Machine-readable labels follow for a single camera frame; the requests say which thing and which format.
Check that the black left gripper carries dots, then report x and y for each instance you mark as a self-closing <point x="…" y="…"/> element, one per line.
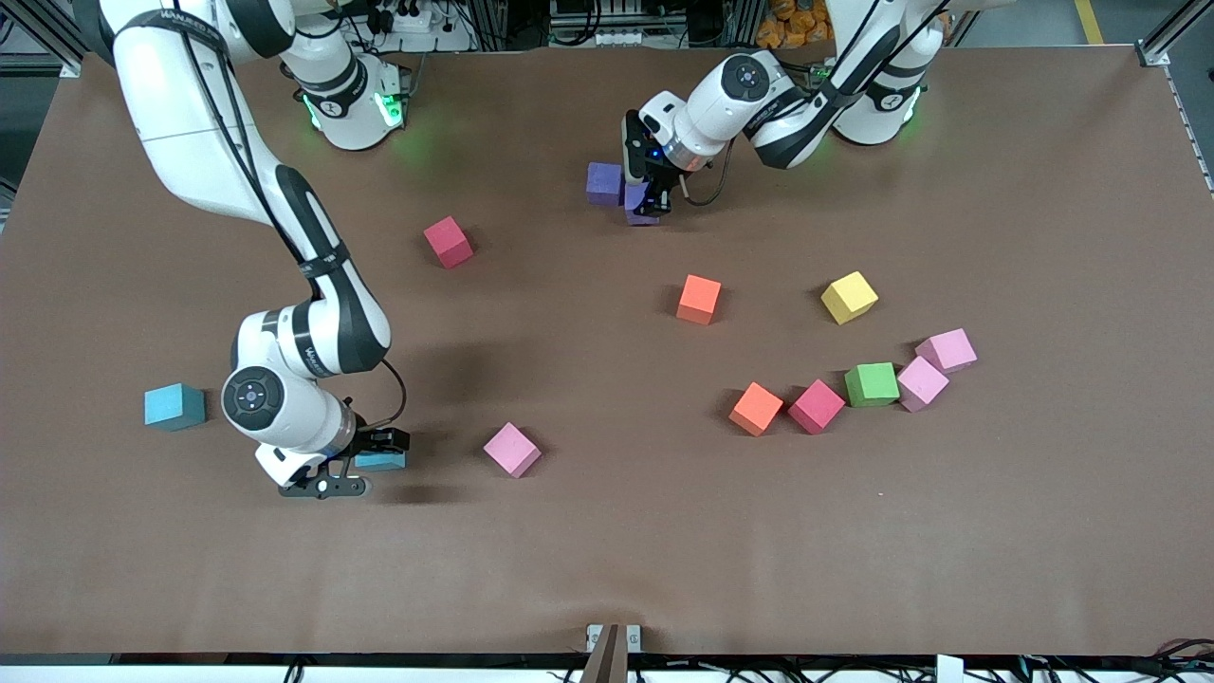
<point x="657" y="175"/>

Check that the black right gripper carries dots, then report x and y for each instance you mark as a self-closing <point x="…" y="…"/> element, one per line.
<point x="376" y="441"/>

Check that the cyan foam cube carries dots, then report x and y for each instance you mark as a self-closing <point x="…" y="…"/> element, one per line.
<point x="174" y="406"/>
<point x="384" y="462"/>

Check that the purple foam cube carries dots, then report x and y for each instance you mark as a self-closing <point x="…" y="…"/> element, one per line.
<point x="633" y="204"/>
<point x="603" y="183"/>

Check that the orange foam cube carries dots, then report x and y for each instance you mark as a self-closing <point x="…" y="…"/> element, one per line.
<point x="756" y="409"/>
<point x="699" y="299"/>

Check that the red foam cube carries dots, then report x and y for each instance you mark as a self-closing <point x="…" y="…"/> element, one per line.
<point x="448" y="242"/>
<point x="816" y="406"/>

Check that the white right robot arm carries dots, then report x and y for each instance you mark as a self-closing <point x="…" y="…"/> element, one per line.
<point x="190" y="133"/>

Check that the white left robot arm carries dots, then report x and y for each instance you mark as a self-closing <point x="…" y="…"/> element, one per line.
<point x="702" y="119"/>

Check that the pink foam cube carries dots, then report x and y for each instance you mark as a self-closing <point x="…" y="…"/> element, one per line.
<point x="512" y="450"/>
<point x="922" y="382"/>
<point x="947" y="350"/>

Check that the white power strip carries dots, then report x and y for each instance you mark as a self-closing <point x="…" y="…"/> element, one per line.
<point x="413" y="21"/>
<point x="602" y="28"/>

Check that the yellow foam cube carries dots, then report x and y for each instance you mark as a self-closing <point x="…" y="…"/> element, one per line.
<point x="849" y="297"/>

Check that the orange items bag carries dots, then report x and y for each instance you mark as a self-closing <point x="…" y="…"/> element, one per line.
<point x="797" y="21"/>

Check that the brown table cover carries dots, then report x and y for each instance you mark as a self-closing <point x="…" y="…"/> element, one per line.
<point x="607" y="550"/>

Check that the green foam cube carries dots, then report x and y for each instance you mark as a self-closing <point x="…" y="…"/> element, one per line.
<point x="872" y="384"/>

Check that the white tag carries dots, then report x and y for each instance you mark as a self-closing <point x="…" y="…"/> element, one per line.
<point x="948" y="670"/>

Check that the metal mounting bracket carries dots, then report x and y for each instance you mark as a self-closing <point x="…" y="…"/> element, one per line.
<point x="633" y="640"/>

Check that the aluminium frame profile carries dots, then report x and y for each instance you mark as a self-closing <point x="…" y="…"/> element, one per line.
<point x="57" y="49"/>
<point x="1150" y="54"/>

